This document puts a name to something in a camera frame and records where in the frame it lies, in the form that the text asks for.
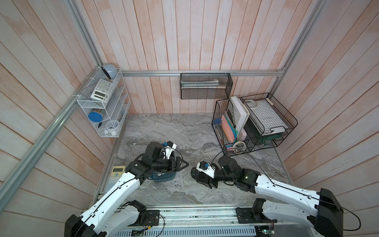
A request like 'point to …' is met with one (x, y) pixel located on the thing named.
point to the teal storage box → (164, 177)
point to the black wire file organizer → (231, 125)
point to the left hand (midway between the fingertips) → (183, 168)
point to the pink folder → (228, 129)
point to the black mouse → (197, 175)
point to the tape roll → (234, 147)
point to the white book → (242, 115)
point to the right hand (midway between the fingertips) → (199, 173)
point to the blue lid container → (96, 115)
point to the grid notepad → (268, 117)
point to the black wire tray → (250, 101)
